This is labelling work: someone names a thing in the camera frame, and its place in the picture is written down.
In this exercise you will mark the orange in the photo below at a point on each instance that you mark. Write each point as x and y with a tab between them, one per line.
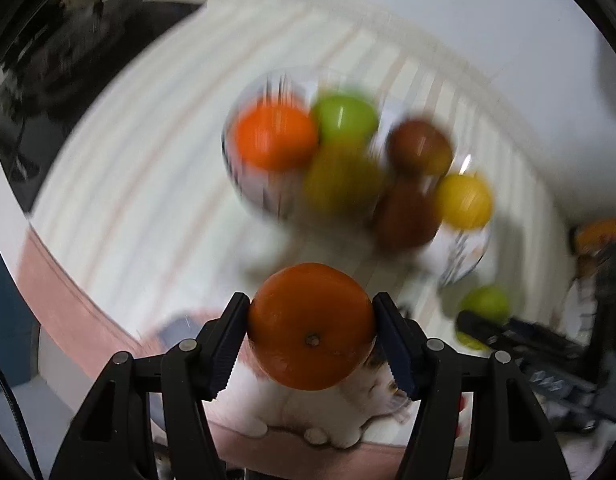
310	327
275	135

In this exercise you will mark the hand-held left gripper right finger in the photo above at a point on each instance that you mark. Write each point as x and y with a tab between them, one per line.
395	347

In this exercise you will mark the black gas stove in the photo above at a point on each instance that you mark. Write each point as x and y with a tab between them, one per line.
63	75

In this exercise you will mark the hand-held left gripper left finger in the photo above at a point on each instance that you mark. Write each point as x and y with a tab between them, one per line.
227	345

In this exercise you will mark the bright yellow citrus fruit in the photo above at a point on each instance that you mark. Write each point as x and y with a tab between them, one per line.
464	201

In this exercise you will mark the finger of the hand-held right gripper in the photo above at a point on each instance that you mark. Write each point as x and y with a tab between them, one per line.
493	324

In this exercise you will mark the blue kitchen cabinet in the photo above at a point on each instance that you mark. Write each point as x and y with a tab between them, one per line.
8	310

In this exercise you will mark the soy sauce bottle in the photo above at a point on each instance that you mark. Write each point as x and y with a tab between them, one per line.
595	235

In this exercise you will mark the cat shaped mat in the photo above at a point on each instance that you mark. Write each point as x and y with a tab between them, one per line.
308	410

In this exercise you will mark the green apple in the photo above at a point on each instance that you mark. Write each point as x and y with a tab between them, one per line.
485	300
344	117

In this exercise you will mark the oval floral plate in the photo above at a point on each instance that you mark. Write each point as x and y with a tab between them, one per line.
268	195

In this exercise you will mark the striped pink tablecloth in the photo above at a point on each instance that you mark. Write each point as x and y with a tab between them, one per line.
138	200

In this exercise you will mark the yellow green citrus fruit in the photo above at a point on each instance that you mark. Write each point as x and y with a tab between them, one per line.
343	180

